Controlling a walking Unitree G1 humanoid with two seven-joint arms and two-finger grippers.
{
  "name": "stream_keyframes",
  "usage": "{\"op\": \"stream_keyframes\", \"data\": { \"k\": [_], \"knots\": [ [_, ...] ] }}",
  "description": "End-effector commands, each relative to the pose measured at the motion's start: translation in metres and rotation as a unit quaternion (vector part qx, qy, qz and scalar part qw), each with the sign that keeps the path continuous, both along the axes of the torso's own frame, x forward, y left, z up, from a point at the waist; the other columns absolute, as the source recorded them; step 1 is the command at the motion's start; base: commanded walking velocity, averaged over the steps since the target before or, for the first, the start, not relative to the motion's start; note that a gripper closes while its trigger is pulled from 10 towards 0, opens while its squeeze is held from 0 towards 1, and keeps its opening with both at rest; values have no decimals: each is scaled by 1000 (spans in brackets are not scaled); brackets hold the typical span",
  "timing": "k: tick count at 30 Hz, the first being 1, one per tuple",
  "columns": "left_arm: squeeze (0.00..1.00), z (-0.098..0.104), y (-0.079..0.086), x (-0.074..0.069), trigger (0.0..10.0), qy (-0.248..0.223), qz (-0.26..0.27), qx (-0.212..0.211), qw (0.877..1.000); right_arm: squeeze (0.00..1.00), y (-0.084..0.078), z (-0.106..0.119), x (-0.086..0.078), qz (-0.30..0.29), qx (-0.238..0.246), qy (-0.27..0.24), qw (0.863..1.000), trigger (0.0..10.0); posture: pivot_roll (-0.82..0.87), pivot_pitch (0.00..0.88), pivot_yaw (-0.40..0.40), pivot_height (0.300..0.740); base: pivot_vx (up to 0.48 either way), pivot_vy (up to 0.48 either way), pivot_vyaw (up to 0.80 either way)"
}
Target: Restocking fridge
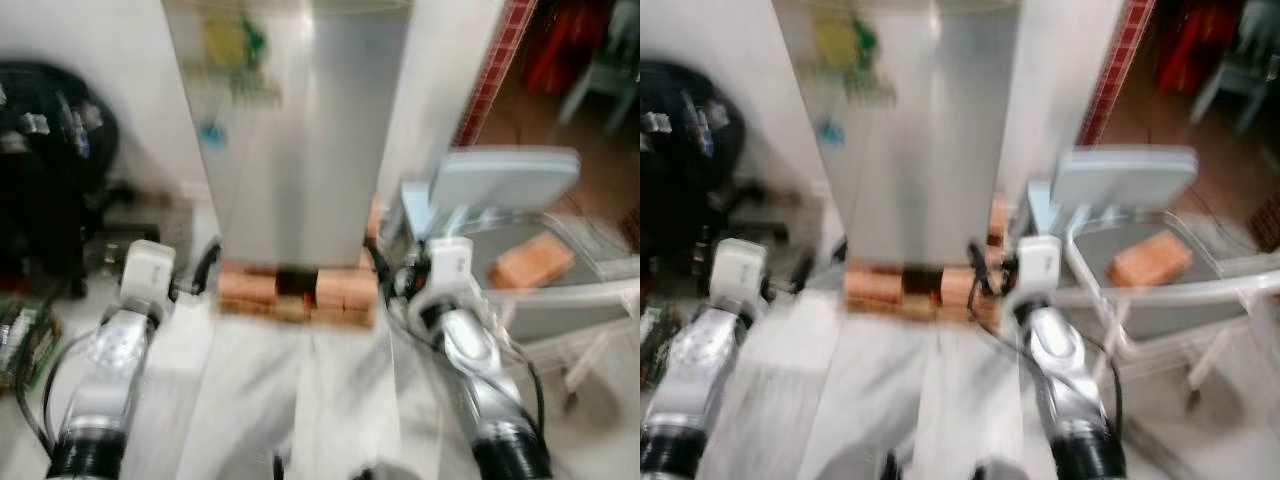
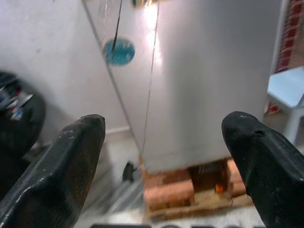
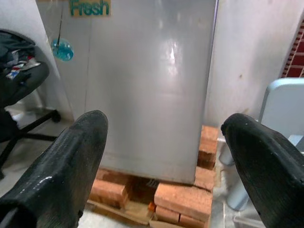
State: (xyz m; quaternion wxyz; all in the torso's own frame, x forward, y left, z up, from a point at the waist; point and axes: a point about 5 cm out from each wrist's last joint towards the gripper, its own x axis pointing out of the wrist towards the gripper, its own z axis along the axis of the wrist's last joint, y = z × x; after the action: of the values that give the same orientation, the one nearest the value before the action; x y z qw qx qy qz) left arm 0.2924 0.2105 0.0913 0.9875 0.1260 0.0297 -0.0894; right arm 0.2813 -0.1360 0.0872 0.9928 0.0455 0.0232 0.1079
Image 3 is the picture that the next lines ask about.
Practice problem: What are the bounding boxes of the pale blue plastic chair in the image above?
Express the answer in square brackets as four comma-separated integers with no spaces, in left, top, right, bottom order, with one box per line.
[218,77,304,211]

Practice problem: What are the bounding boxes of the red clay brick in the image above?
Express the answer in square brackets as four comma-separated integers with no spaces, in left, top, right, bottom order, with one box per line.
[89,178,130,209]
[193,166,217,192]
[96,167,129,183]
[179,212,211,228]
[198,125,219,155]
[154,181,213,217]
[197,149,216,171]
[155,205,181,224]

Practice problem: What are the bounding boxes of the silver fridge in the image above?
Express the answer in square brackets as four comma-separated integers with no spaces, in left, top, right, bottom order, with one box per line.
[37,0,219,185]

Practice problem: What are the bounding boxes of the dark clothes pile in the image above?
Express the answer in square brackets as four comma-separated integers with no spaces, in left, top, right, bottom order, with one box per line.
[0,32,42,79]

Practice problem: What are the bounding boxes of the thin black string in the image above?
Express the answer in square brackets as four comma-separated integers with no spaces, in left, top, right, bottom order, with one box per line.
[57,0,65,52]

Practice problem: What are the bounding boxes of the red tiled pillar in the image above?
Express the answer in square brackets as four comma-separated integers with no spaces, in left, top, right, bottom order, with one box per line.
[281,18,304,78]

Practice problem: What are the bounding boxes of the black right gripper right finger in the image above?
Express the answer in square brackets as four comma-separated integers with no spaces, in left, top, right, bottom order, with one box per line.
[220,113,304,228]

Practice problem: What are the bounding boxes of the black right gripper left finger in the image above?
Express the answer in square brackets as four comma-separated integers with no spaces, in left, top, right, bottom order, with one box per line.
[0,110,109,228]

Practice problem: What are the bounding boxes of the black office chair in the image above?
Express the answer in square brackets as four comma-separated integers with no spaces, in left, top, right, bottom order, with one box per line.
[0,28,61,180]

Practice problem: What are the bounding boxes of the blue translucent hanging ornament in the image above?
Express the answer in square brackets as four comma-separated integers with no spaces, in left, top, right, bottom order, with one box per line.
[51,38,74,62]

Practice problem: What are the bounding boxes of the tan sticker green Fresh lettering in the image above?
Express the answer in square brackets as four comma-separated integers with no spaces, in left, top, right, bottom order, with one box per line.
[69,0,112,18]

